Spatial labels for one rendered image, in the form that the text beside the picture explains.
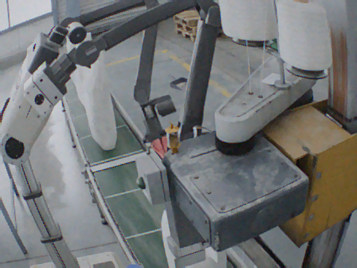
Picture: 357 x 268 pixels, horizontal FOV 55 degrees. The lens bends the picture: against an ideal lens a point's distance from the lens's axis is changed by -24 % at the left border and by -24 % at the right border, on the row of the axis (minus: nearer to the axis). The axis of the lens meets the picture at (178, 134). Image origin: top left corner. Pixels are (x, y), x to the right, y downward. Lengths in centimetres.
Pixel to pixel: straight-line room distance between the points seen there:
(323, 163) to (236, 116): 26
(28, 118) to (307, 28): 95
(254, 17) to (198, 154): 37
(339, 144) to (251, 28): 38
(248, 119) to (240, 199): 19
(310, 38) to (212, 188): 38
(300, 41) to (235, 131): 26
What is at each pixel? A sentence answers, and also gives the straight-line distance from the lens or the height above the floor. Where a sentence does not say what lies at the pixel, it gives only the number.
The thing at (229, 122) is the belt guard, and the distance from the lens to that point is 89.
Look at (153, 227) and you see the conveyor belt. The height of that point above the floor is 38.
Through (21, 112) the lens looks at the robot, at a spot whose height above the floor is 136.
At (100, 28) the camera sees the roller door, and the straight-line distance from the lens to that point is 850.
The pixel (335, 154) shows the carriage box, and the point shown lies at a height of 131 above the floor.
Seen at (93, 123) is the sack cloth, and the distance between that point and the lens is 293.
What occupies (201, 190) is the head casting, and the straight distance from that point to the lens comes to 83.
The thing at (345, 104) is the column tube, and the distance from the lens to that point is 107.
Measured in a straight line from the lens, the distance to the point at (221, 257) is 144.
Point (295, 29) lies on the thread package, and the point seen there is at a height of 162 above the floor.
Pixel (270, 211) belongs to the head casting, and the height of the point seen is 130.
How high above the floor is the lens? 182
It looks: 28 degrees down
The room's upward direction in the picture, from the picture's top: 7 degrees counter-clockwise
